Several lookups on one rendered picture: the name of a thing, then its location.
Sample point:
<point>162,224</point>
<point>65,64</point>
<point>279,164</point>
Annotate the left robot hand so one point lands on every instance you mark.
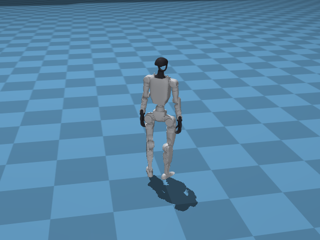
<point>142,118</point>

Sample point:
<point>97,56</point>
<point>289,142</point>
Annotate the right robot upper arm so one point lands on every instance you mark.
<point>173,83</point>

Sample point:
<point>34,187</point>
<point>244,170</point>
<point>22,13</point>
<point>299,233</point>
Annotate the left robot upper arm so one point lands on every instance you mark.
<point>146,86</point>

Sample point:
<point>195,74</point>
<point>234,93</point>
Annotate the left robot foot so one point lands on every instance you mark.
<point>150,172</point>

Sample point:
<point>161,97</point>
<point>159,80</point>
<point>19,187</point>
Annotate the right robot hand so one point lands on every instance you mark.
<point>179,126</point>

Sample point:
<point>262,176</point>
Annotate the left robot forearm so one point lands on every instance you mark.
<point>143,104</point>

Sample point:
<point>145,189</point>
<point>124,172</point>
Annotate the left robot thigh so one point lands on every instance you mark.
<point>149,123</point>

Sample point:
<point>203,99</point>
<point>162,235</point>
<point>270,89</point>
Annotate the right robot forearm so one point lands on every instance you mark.
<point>178,111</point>

